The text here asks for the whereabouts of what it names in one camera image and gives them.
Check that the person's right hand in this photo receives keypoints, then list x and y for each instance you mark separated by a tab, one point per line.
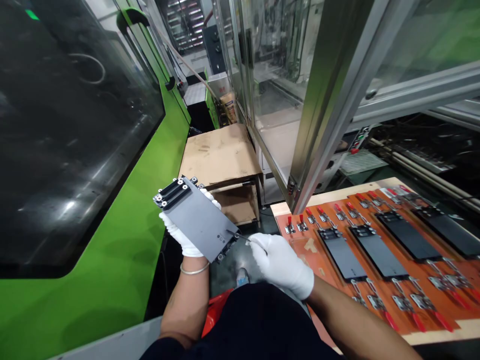
283	264

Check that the person's left hand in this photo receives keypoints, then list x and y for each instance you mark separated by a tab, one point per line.
179	235

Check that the person's right fingers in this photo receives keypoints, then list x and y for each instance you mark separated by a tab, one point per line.
257	243

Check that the thin metal pick tool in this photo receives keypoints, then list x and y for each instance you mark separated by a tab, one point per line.
242	237

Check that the grey plastic panel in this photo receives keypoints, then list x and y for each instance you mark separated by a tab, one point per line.
198	217

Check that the person's foot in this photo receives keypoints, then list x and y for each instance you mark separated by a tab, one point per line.
242	276

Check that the plywood table board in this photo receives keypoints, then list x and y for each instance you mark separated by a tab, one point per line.
281	212

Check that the clear tape piece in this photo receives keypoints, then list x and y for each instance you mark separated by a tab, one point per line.
304	248

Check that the orange plastic bag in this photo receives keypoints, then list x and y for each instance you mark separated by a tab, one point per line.
217	307

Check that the person's body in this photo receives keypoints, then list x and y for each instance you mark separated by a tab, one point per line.
255	326

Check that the black plastic panel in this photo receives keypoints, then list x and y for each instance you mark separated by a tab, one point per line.
408	236
343	257
378	251
448	232

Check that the cardboard-covered table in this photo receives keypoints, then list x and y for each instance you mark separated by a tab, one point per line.
217	157

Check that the green mesh mat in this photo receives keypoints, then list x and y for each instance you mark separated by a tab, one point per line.
363	162

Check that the brown printed packet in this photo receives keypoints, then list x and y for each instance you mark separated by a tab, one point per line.
227	109

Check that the orange fixture board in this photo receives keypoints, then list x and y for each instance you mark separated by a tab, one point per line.
386	296

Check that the grey push-button control box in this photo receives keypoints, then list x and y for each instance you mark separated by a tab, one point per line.
360	139

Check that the green injection moulding machine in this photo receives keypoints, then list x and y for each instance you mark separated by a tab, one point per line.
93	157

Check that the black box with knobs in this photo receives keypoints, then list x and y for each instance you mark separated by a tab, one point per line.
214	50

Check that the aluminium-framed glass enclosure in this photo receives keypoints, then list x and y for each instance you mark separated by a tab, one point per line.
326	93

